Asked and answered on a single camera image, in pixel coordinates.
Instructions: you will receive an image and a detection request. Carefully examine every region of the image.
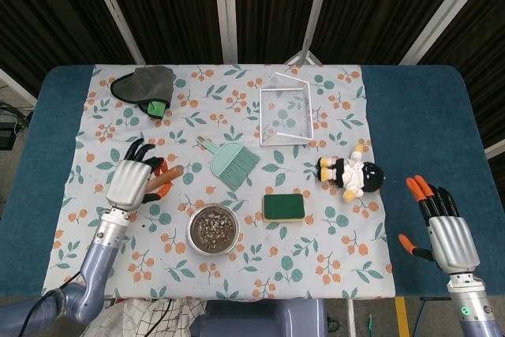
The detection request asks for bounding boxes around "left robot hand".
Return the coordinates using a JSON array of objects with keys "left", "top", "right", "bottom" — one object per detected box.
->
[{"left": 105, "top": 137, "right": 174, "bottom": 211}]

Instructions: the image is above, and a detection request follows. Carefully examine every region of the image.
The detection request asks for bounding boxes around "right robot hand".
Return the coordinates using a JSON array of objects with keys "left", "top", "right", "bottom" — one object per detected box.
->
[{"left": 398, "top": 174, "right": 481, "bottom": 275}]

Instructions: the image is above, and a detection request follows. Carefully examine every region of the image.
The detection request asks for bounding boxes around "wooden rolling pin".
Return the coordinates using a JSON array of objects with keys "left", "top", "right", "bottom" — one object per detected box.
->
[{"left": 148, "top": 166, "right": 184, "bottom": 192}]

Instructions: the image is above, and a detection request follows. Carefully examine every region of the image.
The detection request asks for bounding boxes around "metal bowl with gravel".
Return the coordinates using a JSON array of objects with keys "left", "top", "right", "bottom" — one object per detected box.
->
[{"left": 186, "top": 202, "right": 241, "bottom": 256}]

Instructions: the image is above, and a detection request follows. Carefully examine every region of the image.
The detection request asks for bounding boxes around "teal hand brush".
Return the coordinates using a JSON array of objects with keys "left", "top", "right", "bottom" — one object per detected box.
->
[{"left": 196, "top": 136, "right": 261, "bottom": 192}]

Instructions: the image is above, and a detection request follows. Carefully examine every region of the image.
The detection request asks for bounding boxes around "green cloth piece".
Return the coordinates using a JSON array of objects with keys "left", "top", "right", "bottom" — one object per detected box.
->
[{"left": 146, "top": 100, "right": 166, "bottom": 119}]

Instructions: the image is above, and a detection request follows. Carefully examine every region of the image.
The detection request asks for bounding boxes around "grey cloth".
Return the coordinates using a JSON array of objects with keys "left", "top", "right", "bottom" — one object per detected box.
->
[{"left": 110, "top": 65, "right": 176, "bottom": 111}]

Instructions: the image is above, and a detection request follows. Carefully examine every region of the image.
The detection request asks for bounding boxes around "plush doll black hair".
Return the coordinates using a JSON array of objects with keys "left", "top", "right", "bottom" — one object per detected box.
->
[{"left": 316, "top": 143, "right": 386, "bottom": 204}]

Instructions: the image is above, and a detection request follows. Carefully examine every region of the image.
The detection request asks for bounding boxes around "blue table cover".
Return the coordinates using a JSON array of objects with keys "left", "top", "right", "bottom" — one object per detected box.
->
[{"left": 0, "top": 63, "right": 505, "bottom": 298}]

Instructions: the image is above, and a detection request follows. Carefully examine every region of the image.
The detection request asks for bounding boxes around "black box device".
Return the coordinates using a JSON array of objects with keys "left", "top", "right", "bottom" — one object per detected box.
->
[{"left": 0, "top": 119, "right": 17, "bottom": 152}]

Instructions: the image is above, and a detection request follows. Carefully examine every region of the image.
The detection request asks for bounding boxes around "checkered white cloth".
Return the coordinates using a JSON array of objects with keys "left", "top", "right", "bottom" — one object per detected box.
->
[{"left": 84, "top": 298, "right": 208, "bottom": 337}]

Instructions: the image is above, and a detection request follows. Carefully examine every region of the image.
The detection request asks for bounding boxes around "green yellow sponge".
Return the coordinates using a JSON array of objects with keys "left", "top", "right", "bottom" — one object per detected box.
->
[{"left": 261, "top": 193, "right": 306, "bottom": 223}]

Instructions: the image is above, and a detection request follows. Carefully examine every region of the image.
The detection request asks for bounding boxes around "floral tablecloth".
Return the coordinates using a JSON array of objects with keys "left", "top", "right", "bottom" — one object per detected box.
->
[{"left": 41, "top": 63, "right": 397, "bottom": 301}]

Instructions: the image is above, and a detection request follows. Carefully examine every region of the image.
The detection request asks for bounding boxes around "grey-blue robot torso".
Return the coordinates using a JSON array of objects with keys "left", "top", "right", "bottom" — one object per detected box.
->
[{"left": 189, "top": 299, "right": 328, "bottom": 337}]

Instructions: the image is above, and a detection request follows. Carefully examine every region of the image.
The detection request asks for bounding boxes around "white wire mesh basket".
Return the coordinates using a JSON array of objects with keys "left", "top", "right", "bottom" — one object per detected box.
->
[{"left": 258, "top": 71, "right": 315, "bottom": 148}]

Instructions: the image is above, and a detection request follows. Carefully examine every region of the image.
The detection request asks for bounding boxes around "white partition frame bar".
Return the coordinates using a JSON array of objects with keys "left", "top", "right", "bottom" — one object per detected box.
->
[
  {"left": 398, "top": 0, "right": 502, "bottom": 66},
  {"left": 82, "top": 0, "right": 146, "bottom": 65},
  {"left": 211, "top": 0, "right": 239, "bottom": 65}
]

